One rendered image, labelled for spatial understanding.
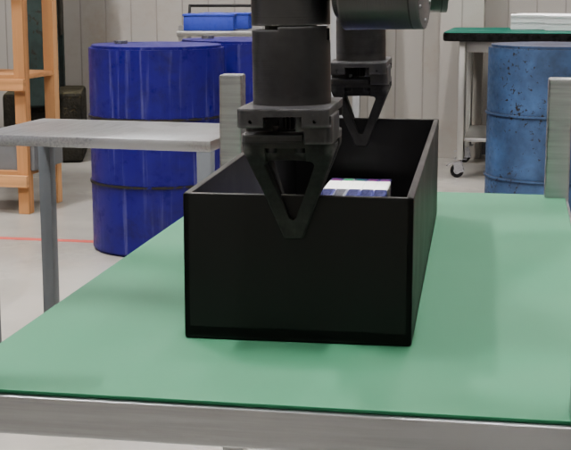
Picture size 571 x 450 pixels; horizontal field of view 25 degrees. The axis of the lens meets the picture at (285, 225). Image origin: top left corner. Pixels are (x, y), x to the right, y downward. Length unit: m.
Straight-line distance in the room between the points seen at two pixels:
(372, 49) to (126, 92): 4.35
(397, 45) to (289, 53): 8.65
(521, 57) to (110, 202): 1.98
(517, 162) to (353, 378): 5.23
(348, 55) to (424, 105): 8.09
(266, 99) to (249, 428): 0.24
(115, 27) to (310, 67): 9.09
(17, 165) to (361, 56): 5.69
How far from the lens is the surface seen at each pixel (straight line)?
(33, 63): 9.01
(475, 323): 1.05
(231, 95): 1.70
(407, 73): 9.57
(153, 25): 9.92
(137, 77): 5.77
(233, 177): 1.14
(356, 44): 1.48
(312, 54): 0.93
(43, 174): 4.16
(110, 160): 5.89
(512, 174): 6.12
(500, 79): 6.14
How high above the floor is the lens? 1.21
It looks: 10 degrees down
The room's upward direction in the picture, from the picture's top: straight up
